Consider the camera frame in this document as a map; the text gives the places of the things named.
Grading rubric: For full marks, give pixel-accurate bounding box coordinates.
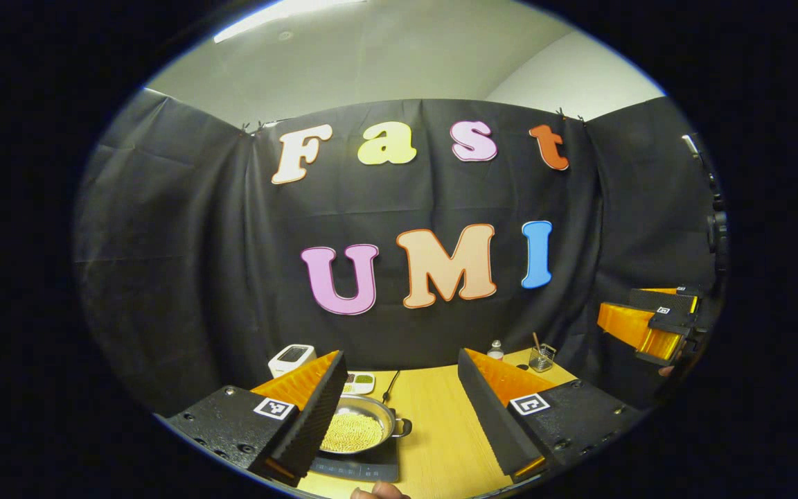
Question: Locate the ceiling light panel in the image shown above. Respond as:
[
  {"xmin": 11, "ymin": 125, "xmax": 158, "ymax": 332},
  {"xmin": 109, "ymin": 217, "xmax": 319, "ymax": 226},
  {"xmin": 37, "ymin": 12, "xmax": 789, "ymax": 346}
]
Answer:
[{"xmin": 213, "ymin": 0, "xmax": 365, "ymax": 44}]

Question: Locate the pile of yellow beans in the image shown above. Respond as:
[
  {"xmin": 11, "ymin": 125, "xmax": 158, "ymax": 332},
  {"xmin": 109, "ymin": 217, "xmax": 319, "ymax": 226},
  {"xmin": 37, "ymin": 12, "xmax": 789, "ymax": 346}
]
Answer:
[{"xmin": 321, "ymin": 412, "xmax": 384, "ymax": 454}]

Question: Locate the black induction cooktop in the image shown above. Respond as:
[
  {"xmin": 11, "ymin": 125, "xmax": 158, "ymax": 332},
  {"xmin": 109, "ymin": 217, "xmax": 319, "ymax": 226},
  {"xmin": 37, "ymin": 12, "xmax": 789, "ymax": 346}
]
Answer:
[{"xmin": 309, "ymin": 435, "xmax": 400, "ymax": 484}]

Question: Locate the steel pot with black handle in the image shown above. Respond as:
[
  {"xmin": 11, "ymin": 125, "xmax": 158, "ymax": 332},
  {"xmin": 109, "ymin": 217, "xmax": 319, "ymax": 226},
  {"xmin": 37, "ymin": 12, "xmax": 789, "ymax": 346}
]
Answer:
[{"xmin": 319, "ymin": 395, "xmax": 414, "ymax": 458}]

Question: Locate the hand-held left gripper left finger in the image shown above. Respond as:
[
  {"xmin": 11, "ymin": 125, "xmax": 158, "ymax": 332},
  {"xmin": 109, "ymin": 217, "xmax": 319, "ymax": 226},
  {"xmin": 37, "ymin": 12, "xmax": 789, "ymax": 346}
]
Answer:
[{"xmin": 163, "ymin": 350, "xmax": 349, "ymax": 487}]

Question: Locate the white toaster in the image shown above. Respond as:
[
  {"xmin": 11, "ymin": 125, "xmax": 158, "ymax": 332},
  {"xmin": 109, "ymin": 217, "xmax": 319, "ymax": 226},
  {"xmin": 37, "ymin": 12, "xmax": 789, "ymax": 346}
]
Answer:
[{"xmin": 268, "ymin": 344, "xmax": 317, "ymax": 379}]

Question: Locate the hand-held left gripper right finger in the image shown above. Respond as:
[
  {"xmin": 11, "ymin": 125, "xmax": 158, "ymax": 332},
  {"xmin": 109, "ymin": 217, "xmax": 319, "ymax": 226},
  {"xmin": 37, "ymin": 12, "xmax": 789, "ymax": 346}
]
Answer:
[{"xmin": 457, "ymin": 348, "xmax": 649, "ymax": 484}]

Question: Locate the white divided dish of beans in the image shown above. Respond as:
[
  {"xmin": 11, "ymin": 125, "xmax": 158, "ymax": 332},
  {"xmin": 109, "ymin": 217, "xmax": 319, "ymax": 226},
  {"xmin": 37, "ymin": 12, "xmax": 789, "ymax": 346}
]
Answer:
[{"xmin": 342, "ymin": 372, "xmax": 376, "ymax": 396}]

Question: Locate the wire utensil holder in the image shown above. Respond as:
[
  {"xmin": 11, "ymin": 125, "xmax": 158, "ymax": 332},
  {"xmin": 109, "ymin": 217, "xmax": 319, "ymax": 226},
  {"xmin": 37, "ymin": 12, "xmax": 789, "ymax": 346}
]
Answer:
[{"xmin": 529, "ymin": 344, "xmax": 557, "ymax": 374}]

